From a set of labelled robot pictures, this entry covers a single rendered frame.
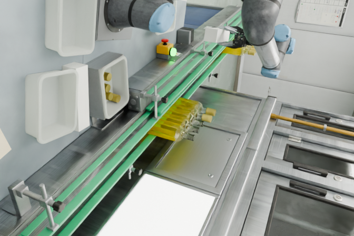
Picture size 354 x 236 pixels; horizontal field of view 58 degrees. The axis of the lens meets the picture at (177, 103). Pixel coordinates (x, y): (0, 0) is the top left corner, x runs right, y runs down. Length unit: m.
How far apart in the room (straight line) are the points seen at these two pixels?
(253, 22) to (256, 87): 6.90
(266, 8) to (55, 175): 0.87
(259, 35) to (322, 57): 6.43
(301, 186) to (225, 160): 0.34
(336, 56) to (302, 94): 1.10
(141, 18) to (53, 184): 0.66
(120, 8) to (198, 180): 0.76
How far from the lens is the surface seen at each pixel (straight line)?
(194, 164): 1.44
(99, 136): 1.31
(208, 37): 1.51
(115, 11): 1.29
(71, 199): 1.10
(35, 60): 1.08
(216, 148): 1.54
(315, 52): 7.43
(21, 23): 1.03
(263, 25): 1.03
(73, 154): 1.24
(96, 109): 1.30
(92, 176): 1.16
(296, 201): 1.44
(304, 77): 7.64
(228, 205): 1.29
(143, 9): 1.24
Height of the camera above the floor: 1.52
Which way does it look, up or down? 20 degrees down
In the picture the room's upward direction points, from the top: 104 degrees clockwise
